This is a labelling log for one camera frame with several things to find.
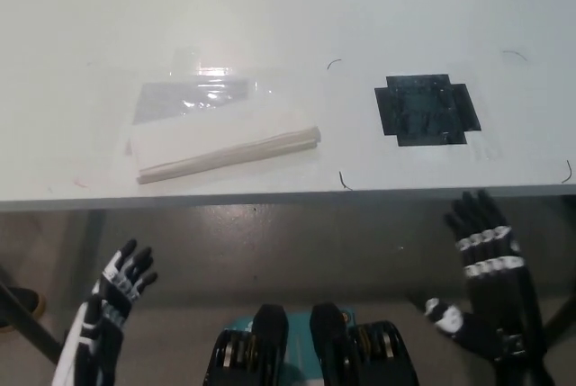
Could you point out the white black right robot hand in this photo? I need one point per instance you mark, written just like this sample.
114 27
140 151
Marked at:
504 296

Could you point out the dark metal table strut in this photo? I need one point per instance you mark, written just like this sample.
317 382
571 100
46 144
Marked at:
562 314
40 336

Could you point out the clear plastic film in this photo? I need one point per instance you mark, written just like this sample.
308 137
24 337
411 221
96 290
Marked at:
211 69

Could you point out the white napkin stack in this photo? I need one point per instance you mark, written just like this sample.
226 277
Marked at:
216 143

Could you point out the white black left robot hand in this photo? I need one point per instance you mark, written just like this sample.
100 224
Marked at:
103 314

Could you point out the black shoe tan sole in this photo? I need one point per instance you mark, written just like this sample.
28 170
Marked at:
27 302

